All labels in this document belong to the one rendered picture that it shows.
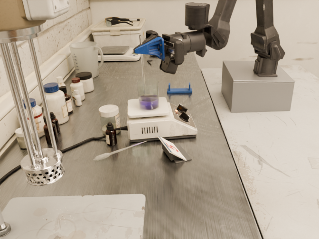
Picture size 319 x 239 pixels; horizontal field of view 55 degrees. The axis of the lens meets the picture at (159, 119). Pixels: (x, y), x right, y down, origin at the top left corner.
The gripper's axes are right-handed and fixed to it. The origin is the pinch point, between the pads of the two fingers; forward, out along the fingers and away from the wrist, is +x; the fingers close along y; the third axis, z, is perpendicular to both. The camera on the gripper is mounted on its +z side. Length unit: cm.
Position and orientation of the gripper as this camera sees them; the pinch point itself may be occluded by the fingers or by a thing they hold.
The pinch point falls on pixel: (146, 49)
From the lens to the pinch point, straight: 84.6
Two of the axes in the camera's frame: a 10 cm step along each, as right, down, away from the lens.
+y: -4.4, -3.8, 8.1
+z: 0.5, 8.9, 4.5
